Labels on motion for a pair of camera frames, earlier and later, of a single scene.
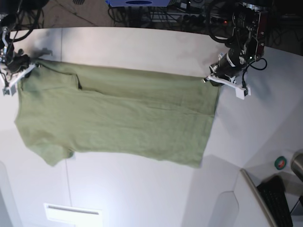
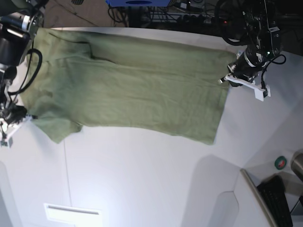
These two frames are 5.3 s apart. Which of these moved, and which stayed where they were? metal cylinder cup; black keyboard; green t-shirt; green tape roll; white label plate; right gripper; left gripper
Moved: left gripper; green t-shirt; right gripper
Stayed: white label plate; black keyboard; metal cylinder cup; green tape roll
